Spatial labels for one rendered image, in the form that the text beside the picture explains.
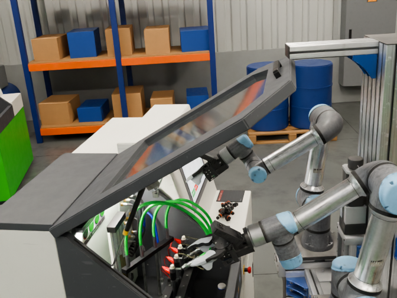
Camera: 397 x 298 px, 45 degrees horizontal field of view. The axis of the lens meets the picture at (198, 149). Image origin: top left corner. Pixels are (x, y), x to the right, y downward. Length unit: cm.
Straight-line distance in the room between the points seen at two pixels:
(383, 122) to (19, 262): 142
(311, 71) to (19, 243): 531
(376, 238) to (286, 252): 29
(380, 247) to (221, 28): 688
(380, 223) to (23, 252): 124
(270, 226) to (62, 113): 627
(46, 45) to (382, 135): 615
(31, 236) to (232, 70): 684
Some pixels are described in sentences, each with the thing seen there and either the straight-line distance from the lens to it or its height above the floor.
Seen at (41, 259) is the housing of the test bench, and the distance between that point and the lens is 189.
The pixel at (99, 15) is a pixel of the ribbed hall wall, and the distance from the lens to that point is 843.
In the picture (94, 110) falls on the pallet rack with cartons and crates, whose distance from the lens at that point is 755.
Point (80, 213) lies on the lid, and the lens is 169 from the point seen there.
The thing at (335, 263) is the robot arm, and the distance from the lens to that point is 188.
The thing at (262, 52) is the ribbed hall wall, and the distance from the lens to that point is 837.
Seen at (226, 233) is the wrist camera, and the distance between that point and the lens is 155.
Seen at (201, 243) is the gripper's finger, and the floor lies 145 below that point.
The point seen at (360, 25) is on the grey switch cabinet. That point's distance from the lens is 834.
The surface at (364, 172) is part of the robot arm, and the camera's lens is 170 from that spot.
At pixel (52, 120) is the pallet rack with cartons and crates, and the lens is 772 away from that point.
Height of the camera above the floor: 230
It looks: 20 degrees down
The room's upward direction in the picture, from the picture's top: 4 degrees counter-clockwise
